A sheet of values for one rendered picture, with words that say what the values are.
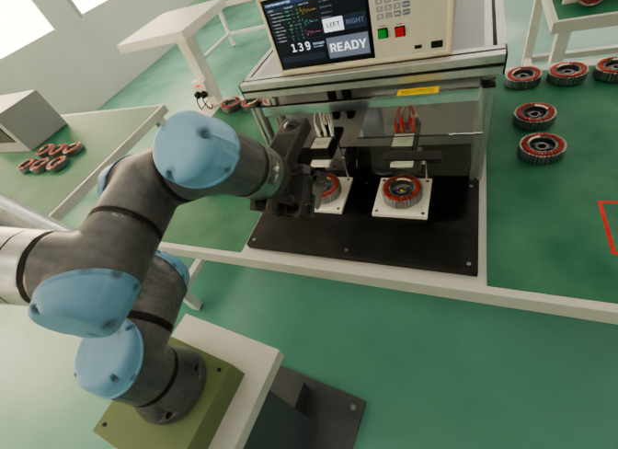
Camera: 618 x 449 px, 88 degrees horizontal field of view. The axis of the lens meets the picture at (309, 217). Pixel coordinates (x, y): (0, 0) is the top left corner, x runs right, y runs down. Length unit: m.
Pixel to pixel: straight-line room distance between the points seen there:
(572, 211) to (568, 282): 0.21
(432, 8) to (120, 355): 0.88
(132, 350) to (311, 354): 1.10
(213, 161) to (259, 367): 0.60
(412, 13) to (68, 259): 0.76
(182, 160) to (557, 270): 0.80
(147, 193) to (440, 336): 1.39
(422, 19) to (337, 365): 1.32
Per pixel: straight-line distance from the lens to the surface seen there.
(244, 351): 0.87
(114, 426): 0.89
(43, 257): 0.37
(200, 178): 0.33
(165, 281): 0.70
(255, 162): 0.37
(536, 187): 1.06
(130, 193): 0.38
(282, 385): 1.61
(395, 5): 0.84
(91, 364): 0.67
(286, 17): 0.91
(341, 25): 0.88
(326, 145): 0.98
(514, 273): 0.87
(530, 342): 1.64
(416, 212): 0.93
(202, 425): 0.80
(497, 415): 1.53
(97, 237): 0.36
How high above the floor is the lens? 1.48
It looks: 45 degrees down
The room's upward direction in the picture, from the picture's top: 23 degrees counter-clockwise
